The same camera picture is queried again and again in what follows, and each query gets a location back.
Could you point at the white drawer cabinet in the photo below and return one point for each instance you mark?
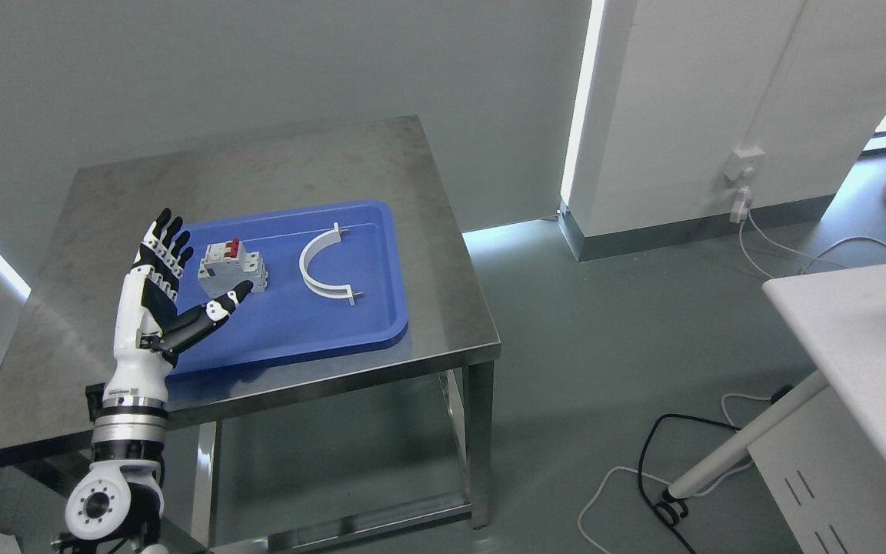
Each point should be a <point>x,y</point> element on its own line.
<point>826,477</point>

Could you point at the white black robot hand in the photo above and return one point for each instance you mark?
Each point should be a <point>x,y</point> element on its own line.
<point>150,332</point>

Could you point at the white curved plastic bracket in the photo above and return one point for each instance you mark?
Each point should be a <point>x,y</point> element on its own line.
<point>315,265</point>

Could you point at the grey circuit breaker red switch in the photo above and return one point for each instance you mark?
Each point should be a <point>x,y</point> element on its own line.
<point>226,264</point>

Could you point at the white desk leg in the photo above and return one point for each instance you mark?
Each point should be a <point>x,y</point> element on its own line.
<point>736,448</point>

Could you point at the white wall socket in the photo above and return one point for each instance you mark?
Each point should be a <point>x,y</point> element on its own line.
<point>743,163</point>

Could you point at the white desk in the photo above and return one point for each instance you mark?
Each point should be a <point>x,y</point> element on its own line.
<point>839,318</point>

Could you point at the blue plastic tray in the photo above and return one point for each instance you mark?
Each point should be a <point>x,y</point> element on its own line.
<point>286,323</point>

